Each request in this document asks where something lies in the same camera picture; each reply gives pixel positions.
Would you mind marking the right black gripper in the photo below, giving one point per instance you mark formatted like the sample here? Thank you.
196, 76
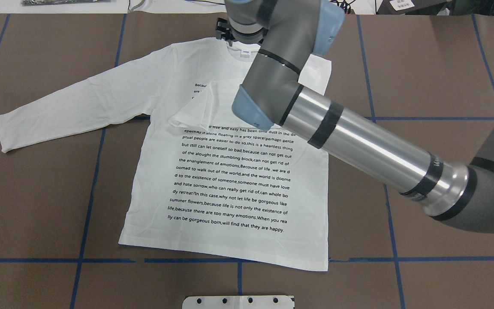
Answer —
223, 30

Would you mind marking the white printed long-sleeve shirt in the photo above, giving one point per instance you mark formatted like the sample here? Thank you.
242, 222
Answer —
206, 181

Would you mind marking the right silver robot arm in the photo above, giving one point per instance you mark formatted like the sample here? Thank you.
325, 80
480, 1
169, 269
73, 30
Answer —
289, 31

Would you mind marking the black laptop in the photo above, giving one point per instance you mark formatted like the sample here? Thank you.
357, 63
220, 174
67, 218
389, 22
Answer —
435, 7

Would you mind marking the white pedestal base plate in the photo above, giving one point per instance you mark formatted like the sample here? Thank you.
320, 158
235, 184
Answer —
240, 302

